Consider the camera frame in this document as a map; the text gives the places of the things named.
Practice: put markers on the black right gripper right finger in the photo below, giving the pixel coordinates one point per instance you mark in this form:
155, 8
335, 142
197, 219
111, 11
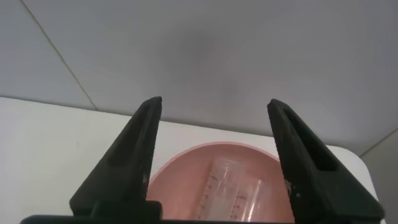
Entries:
317, 180

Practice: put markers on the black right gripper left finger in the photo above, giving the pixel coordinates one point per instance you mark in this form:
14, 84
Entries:
124, 174

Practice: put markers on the test tube with yellow pigment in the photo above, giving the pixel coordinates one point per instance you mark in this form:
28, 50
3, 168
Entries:
217, 186

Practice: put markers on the pink bowl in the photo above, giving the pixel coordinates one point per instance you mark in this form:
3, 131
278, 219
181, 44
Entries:
183, 183

